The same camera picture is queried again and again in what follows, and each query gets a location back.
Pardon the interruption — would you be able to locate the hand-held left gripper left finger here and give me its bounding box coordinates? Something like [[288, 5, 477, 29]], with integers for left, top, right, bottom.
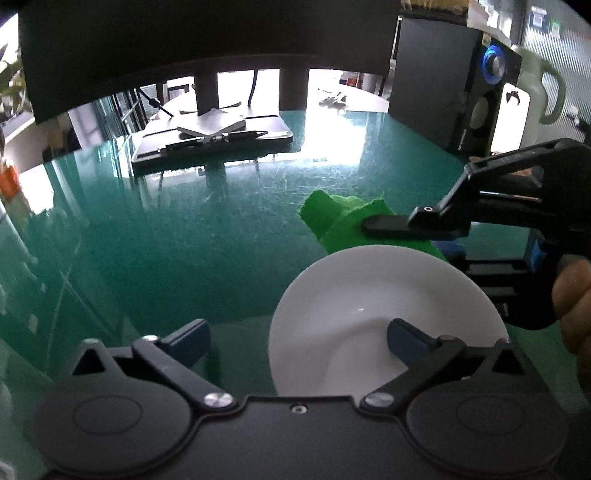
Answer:
[[73, 318, 233, 411]]

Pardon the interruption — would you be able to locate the pale green kettle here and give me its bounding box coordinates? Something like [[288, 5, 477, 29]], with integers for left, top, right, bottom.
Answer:
[[510, 46, 567, 148]]

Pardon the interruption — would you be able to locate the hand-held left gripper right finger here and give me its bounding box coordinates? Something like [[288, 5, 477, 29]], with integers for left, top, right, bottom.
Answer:
[[361, 318, 528, 412]]

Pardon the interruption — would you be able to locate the dark wide post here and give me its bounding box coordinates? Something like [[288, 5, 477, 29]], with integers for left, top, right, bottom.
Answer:
[[279, 68, 310, 112]]

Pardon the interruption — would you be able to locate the green cleaning cloth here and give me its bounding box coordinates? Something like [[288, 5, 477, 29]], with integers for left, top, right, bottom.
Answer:
[[299, 190, 448, 264]]

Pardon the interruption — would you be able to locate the white bowl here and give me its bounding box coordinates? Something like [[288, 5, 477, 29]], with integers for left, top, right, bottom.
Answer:
[[268, 244, 509, 397]]

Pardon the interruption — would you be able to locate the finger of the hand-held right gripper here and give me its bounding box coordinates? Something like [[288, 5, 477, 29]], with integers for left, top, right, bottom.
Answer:
[[361, 159, 472, 241], [441, 242, 532, 278]]

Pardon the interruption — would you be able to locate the black speaker with blue knob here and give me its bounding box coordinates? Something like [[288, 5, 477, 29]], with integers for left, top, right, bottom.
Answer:
[[388, 11, 522, 158]]

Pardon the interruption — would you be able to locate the black pen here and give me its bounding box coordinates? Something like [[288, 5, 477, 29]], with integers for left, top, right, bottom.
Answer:
[[158, 137, 209, 153], [210, 130, 269, 142]]

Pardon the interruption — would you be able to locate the black monitor stand pole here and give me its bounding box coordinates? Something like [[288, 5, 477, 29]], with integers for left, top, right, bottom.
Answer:
[[194, 74, 219, 116]]

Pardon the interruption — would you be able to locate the smartphone with lit screen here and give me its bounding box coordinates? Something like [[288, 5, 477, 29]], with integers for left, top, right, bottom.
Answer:
[[490, 82, 531, 155]]

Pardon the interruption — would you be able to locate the person's right hand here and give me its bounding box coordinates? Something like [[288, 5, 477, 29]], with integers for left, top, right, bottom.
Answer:
[[551, 255, 591, 358]]

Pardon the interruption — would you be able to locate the small clutter on far table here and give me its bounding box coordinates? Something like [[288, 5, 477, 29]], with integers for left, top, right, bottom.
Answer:
[[318, 89, 348, 110]]

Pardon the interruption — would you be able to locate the black computer monitor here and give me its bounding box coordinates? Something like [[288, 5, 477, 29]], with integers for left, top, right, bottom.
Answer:
[[17, 0, 402, 124]]

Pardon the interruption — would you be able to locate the white notebook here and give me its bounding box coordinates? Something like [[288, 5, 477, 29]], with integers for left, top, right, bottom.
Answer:
[[177, 107, 246, 138]]

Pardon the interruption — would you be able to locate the orange object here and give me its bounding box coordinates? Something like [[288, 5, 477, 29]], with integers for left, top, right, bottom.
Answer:
[[0, 165, 20, 200]]

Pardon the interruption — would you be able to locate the potted plant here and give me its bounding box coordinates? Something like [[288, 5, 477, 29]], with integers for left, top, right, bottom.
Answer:
[[0, 39, 29, 118]]

